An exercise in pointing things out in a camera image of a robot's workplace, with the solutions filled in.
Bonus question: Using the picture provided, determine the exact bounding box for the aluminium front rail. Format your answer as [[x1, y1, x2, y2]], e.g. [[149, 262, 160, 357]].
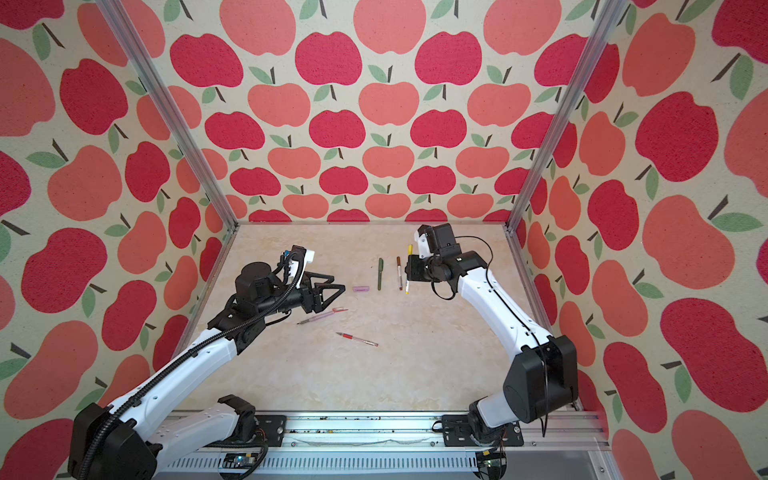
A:
[[161, 410, 610, 455]]

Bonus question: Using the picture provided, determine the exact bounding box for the aluminium corner post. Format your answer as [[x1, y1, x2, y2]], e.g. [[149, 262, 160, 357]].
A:
[[96, 1, 239, 233], [504, 0, 630, 234]]

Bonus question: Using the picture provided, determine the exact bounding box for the green pen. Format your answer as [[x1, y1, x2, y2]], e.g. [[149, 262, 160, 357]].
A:
[[377, 258, 384, 291]]

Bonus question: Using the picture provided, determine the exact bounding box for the white slotted cable duct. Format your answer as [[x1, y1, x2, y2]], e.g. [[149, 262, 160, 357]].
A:
[[162, 450, 478, 475]]

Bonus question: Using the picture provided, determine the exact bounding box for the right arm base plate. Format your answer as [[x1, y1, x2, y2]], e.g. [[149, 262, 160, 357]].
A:
[[433, 414, 525, 448]]

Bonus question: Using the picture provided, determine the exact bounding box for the right aluminium corner post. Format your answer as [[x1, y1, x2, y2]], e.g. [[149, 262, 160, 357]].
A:
[[504, 0, 630, 234]]

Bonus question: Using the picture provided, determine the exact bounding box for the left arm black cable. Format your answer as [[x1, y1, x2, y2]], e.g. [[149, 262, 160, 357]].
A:
[[74, 251, 307, 480]]

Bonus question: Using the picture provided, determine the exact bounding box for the left aluminium corner post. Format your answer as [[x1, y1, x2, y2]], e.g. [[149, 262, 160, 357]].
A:
[[96, 1, 239, 233]]

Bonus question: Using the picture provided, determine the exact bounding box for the white pen yellow tip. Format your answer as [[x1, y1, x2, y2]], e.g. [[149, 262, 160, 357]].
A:
[[404, 255, 412, 295]]

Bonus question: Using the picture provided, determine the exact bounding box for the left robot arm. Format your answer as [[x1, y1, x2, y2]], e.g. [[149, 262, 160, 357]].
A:
[[67, 248, 346, 479]]

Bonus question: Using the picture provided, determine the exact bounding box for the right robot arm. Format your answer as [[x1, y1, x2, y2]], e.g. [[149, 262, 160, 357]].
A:
[[405, 223, 579, 446]]

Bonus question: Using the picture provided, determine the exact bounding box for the pink pen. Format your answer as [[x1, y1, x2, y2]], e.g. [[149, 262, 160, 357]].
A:
[[297, 309, 337, 325]]

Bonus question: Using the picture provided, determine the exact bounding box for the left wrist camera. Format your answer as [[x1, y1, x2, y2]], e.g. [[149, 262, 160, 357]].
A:
[[284, 245, 315, 272]]

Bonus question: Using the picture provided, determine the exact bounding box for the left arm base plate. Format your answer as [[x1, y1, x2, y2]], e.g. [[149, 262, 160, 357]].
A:
[[211, 413, 287, 449]]

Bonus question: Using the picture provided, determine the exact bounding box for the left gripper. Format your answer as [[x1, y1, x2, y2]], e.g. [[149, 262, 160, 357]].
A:
[[257, 271, 345, 318]]

